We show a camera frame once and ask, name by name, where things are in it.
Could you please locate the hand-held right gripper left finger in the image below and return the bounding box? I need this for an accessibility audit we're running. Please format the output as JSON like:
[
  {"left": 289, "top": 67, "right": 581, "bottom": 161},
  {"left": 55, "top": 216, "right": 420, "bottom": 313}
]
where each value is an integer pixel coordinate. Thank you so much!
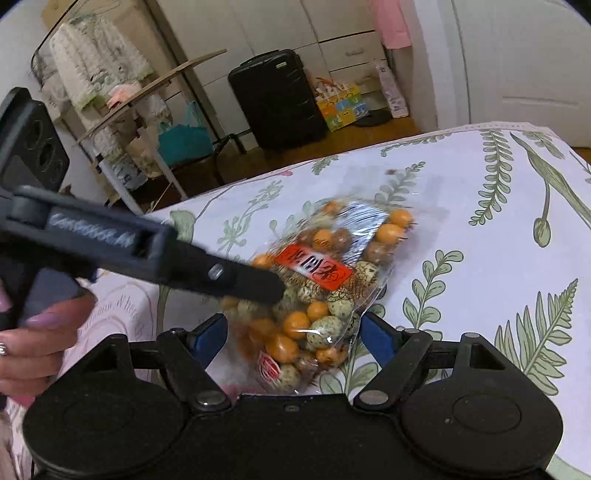
[{"left": 74, "top": 313, "right": 232, "bottom": 414}]

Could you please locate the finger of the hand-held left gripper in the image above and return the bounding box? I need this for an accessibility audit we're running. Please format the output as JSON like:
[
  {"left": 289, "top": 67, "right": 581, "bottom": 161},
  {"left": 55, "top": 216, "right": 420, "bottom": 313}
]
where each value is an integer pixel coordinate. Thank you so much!
[{"left": 134, "top": 222, "right": 284, "bottom": 305}]

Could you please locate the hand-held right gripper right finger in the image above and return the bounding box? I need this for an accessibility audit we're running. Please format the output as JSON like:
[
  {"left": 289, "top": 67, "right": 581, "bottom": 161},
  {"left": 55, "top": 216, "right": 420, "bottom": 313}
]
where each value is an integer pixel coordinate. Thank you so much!
[{"left": 353, "top": 311, "right": 509, "bottom": 412}]

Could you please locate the clear bag of orange candies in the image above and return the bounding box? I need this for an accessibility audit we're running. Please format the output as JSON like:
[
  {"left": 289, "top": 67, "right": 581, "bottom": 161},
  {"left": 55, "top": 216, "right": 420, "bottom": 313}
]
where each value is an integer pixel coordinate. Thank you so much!
[{"left": 222, "top": 196, "right": 416, "bottom": 395}]

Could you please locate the person's left hand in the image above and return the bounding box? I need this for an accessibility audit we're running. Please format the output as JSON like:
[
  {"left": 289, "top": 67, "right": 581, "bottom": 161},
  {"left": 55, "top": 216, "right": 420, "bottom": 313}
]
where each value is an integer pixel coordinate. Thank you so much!
[{"left": 0, "top": 284, "right": 98, "bottom": 398}]

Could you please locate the printed white plastic bag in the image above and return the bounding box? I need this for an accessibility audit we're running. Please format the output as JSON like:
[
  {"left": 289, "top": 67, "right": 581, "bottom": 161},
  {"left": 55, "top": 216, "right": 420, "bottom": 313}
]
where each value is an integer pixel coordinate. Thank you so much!
[{"left": 108, "top": 148, "right": 148, "bottom": 190}]

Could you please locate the brown paper bag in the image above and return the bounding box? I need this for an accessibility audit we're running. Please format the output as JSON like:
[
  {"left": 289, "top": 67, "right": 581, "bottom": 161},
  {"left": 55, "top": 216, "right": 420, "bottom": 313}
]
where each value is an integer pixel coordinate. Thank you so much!
[{"left": 124, "top": 134, "right": 162, "bottom": 178}]

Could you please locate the teal tote bag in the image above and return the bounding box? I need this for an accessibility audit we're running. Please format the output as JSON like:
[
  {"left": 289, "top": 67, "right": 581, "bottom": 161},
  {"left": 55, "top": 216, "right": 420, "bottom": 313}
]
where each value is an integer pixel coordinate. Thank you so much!
[{"left": 158, "top": 100, "right": 214, "bottom": 168}]

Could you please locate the black clothes rack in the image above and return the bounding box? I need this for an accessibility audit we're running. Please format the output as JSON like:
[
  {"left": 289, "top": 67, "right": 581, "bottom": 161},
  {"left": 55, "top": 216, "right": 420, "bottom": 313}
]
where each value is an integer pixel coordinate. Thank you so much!
[{"left": 30, "top": 0, "right": 247, "bottom": 155}]

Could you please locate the floral blanket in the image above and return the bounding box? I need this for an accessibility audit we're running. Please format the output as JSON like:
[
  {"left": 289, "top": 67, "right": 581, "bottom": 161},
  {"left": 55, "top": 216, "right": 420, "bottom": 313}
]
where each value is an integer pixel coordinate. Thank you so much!
[{"left": 0, "top": 122, "right": 591, "bottom": 480}]

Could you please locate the white knit garment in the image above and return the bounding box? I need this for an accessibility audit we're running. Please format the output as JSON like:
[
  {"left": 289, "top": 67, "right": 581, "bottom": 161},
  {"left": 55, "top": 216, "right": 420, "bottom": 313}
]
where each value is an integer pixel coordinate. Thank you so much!
[{"left": 48, "top": 16, "right": 153, "bottom": 112}]

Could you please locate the black suitcase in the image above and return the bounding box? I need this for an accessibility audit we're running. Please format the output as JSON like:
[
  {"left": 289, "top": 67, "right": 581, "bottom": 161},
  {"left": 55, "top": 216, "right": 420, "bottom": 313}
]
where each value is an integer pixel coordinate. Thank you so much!
[{"left": 228, "top": 48, "right": 328, "bottom": 151}]

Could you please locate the colourful gift bag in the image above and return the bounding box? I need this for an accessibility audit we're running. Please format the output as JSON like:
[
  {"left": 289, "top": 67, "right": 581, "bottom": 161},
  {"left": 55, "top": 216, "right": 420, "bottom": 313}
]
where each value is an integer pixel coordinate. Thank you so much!
[{"left": 316, "top": 78, "right": 370, "bottom": 132}]

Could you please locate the dark round floor item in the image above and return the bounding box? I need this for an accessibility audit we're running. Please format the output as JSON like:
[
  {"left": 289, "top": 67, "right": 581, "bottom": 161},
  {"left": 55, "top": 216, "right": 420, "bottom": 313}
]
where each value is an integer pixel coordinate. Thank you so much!
[{"left": 355, "top": 111, "right": 393, "bottom": 127}]

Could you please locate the white dresser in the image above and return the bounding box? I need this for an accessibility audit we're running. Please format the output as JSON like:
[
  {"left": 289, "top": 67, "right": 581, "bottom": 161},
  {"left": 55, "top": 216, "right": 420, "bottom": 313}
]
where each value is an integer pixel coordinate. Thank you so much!
[{"left": 295, "top": 0, "right": 393, "bottom": 93}]

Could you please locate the pink garment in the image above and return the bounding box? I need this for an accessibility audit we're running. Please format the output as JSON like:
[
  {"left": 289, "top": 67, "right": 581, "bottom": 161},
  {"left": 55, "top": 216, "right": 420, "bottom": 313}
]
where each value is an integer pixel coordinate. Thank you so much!
[{"left": 367, "top": 0, "right": 413, "bottom": 49}]

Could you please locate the white door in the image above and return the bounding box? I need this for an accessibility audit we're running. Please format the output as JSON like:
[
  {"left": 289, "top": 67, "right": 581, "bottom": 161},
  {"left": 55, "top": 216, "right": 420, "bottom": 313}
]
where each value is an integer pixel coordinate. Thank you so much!
[{"left": 450, "top": 0, "right": 591, "bottom": 148}]

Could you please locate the white frame rolling table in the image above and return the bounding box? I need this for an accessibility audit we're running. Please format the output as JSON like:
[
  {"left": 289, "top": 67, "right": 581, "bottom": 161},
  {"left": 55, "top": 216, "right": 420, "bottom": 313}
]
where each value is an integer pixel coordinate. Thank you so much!
[{"left": 76, "top": 48, "right": 228, "bottom": 213}]

